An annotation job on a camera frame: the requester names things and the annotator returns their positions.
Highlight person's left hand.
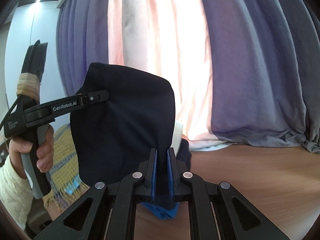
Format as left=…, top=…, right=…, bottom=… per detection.
left=9, top=125, right=54, bottom=179

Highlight blue folded garment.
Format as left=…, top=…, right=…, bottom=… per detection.
left=141, top=202, right=179, bottom=220

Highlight grey purple curtain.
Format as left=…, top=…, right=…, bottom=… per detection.
left=56, top=0, right=319, bottom=153

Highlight yellow plaid blanket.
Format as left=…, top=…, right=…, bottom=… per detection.
left=43, top=124, right=89, bottom=220

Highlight black pants with paw logo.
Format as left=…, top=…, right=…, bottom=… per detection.
left=70, top=63, right=175, bottom=196

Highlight white sheer curtain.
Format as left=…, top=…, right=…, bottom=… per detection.
left=107, top=0, right=228, bottom=151

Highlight cream knit sleeve forearm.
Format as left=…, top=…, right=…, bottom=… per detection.
left=0, top=157, right=34, bottom=231

